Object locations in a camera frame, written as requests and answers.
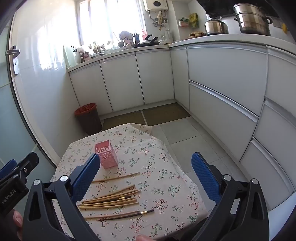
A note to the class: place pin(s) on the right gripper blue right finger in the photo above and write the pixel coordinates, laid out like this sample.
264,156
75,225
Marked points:
209,176

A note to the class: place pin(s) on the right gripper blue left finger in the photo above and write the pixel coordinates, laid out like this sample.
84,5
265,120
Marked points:
82,176

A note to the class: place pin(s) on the bamboo chopstick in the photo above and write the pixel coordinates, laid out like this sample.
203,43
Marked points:
108,206
116,178
110,203
114,216
120,195
114,194

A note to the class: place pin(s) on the dark chopstick gold band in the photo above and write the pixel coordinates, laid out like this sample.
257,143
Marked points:
141,213
115,199

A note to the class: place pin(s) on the white kitchen cabinets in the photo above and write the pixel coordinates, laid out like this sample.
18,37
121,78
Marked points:
239,87

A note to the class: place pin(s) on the person's left hand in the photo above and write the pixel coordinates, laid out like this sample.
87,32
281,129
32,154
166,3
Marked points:
18,221

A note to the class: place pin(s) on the person's right hand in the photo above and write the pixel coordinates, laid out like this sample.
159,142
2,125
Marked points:
143,238

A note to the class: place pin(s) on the pink perforated utensil holder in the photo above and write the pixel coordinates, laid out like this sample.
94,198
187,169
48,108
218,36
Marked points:
107,155

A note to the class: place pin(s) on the floral tablecloth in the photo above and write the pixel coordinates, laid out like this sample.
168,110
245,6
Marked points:
163,185

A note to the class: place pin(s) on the brown trash bin red liner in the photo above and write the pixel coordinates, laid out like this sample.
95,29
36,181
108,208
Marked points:
88,118

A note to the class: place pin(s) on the right brown floor mat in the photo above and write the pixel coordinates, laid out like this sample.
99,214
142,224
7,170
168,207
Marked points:
165,113

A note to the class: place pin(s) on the brown floor mat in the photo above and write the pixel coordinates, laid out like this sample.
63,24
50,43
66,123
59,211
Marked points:
165,113
133,117

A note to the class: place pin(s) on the left brown floor mat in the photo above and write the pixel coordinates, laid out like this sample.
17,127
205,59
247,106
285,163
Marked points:
133,117

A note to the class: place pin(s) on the plate of food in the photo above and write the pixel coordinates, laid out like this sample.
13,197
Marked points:
196,35

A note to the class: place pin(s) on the black frying pan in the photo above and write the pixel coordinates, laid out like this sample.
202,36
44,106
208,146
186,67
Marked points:
153,42

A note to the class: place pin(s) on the pink grey toy figure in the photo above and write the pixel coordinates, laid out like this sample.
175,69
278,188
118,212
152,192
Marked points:
126,39

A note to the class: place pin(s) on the steel kettle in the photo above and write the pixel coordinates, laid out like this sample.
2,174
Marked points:
215,26

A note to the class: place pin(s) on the yellow green snack bag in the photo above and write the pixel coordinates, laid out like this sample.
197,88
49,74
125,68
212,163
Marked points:
193,20

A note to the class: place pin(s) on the steel stacked steamer pot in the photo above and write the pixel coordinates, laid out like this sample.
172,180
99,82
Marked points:
251,19

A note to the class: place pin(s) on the black range hood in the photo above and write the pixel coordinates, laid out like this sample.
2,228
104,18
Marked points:
217,8

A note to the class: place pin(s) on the white water heater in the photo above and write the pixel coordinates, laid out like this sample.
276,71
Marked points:
155,5

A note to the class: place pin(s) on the silver door handle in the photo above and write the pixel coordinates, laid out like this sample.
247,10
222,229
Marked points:
14,53

